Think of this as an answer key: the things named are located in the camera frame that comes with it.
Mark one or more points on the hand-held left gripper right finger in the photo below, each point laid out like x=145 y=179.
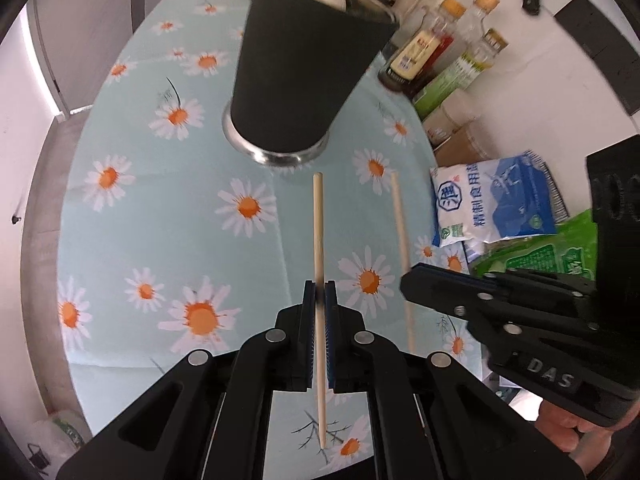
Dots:
x=331 y=340

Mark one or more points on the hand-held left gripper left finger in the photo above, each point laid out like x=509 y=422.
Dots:
x=307 y=340

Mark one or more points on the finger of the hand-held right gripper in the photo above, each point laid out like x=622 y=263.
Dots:
x=450 y=300
x=525 y=287

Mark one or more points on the wooden chopstick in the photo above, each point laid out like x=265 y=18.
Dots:
x=318 y=235
x=400 y=220

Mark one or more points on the black utensil holder cup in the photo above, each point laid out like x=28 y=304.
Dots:
x=300 y=70

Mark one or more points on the person's right hand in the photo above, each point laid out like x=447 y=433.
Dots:
x=555 y=425

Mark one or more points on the green sugar bag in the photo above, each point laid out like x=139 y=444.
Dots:
x=575 y=245

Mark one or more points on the white and blue salt bag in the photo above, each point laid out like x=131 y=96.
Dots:
x=480 y=200

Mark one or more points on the brown seasoning container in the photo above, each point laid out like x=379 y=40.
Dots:
x=465 y=147

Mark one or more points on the transparent seasoning container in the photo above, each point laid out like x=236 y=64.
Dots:
x=447 y=120

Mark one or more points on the floral light blue tablecloth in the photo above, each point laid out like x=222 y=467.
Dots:
x=175 y=210

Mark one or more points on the green label oil bottle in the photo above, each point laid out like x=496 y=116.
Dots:
x=450 y=82

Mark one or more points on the black power socket panel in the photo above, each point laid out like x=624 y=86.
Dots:
x=600 y=45

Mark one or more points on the clear plastic bag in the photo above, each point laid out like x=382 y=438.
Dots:
x=62 y=432

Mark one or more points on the clear bottle orange cap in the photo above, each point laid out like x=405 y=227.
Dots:
x=480 y=15

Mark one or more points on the black binder clip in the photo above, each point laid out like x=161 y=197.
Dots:
x=37 y=457

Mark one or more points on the grey cabinet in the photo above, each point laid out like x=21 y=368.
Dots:
x=100 y=35

